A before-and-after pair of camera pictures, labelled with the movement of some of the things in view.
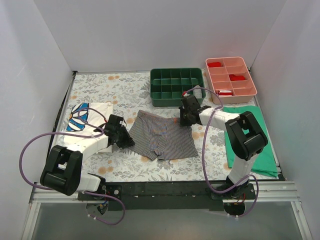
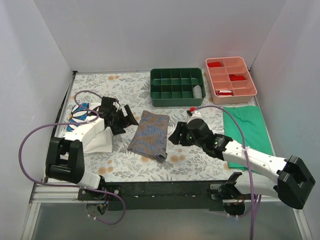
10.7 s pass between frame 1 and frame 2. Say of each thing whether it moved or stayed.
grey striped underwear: moved
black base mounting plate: stayed
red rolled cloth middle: stayed
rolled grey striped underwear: stayed
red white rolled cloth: stayed
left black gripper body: moved
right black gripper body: moved
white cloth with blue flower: stayed
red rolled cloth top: stayed
